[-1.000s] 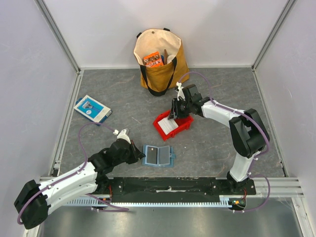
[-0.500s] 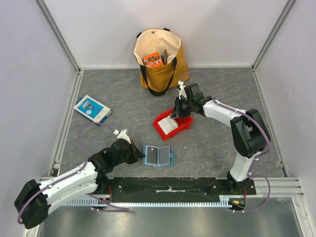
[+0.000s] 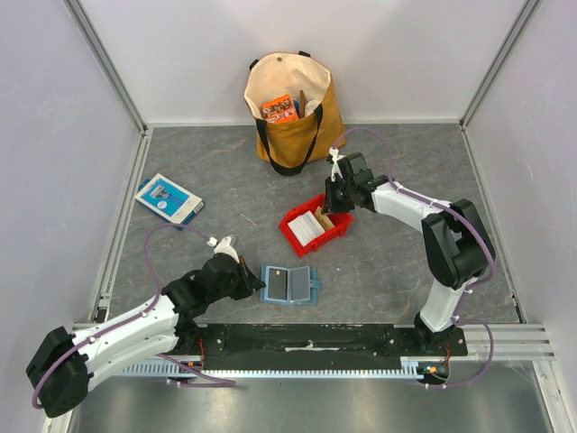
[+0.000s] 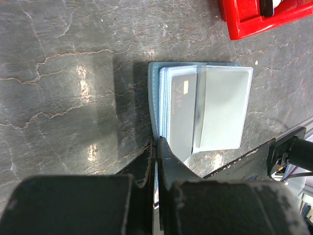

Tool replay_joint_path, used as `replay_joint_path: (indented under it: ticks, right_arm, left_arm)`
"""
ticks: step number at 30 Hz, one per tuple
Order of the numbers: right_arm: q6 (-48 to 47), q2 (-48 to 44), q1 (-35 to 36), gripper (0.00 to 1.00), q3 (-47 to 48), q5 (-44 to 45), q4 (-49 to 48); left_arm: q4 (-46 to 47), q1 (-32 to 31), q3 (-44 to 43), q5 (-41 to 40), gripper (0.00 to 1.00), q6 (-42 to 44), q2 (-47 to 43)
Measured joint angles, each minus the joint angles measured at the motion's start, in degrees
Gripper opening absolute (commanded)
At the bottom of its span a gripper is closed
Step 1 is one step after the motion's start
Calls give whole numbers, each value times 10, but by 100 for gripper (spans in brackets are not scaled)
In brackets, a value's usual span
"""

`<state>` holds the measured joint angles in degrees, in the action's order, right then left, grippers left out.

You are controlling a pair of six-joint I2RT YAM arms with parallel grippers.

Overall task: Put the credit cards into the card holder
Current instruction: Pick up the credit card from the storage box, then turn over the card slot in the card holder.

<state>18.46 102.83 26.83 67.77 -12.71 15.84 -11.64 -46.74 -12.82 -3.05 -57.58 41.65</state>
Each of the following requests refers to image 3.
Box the black VIP credit card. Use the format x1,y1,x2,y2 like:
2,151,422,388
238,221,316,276
267,267,289,301

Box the aluminium frame rail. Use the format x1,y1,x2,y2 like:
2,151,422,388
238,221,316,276
463,324,554,361

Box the brown tote bag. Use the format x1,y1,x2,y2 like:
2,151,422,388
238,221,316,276
243,51,346,176

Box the orange snack packet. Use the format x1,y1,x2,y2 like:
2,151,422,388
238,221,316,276
261,94,299,124

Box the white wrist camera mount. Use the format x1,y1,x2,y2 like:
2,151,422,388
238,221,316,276
328,147,345,182
206,235,240,263

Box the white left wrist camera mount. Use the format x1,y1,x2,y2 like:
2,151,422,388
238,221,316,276
206,235,240,263

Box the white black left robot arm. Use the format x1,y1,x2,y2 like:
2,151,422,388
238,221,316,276
25,253,265,418

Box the stack of white cards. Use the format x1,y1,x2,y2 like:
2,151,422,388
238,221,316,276
288,211,325,247

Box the blue white razor box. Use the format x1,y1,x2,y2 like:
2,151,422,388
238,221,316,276
134,173,205,225

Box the blue leather card holder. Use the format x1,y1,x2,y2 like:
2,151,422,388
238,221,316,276
260,265,322,306

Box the brown item in bag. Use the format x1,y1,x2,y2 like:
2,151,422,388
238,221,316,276
298,90,307,118

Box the grey slotted cable duct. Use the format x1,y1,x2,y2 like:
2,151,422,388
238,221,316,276
116,358,424,380

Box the red plastic bin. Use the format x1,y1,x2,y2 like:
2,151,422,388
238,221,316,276
279,194,353,258

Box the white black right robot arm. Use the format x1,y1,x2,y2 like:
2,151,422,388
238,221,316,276
323,148,496,355

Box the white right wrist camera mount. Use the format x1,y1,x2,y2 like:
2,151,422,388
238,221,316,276
328,147,345,182

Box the gold credit card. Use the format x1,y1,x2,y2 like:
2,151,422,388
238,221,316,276
314,207,334,232

